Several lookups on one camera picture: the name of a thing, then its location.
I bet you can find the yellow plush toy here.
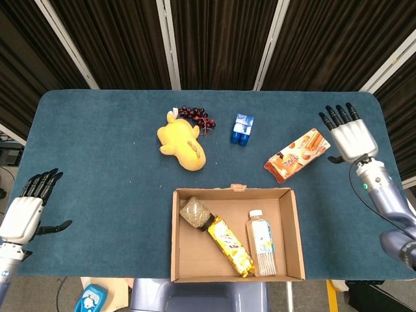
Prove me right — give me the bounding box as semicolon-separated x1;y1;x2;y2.
157;110;207;172

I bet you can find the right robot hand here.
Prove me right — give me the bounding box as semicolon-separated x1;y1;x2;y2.
318;102;380;164

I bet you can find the gold snack packet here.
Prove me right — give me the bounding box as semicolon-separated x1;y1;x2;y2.
207;214;255;279

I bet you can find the transparent bottle white cap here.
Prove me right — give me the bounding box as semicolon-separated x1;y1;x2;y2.
246;209;278;278

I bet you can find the round glass grain jar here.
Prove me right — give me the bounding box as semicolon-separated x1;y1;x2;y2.
179;196;216;233

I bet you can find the orange biscuit box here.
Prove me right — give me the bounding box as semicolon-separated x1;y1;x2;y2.
263;127;332;185

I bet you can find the blue toy building block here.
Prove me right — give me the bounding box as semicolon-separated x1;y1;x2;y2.
229;113;255;146

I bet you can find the dark red grape bunch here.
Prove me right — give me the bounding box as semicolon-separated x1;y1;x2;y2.
177;105;217;137

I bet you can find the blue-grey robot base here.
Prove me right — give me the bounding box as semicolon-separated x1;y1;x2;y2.
129;278;270;312

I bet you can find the open cardboard box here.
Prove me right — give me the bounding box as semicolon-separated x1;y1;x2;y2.
170;184;307;283

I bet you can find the dark pleated curtain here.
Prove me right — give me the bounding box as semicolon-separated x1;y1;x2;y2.
0;0;416;183

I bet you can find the white metal frame post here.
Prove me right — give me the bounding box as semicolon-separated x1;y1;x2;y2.
155;0;182;91
0;122;27;146
252;0;291;91
34;0;100;90
401;177;416;198
359;37;416;94

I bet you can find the black floor equipment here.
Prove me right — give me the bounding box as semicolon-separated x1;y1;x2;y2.
0;145;24;167

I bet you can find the blue felt table cover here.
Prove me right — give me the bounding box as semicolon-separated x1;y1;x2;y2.
14;90;416;280

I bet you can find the blue cartoon slipper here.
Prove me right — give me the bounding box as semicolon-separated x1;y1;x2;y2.
73;283;110;312

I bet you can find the black right hand cable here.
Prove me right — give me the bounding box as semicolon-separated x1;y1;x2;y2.
348;161;416;230

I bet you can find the grey metal table leg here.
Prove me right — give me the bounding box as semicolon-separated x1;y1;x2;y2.
285;281;294;312

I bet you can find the black floor cable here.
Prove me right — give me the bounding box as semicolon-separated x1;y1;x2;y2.
55;277;68;312

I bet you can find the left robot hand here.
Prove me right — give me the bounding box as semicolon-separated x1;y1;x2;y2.
0;168;73;246

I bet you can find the yellow bar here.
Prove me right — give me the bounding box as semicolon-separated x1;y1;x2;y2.
326;279;339;312

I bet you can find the black case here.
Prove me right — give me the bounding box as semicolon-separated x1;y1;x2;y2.
344;279;401;312

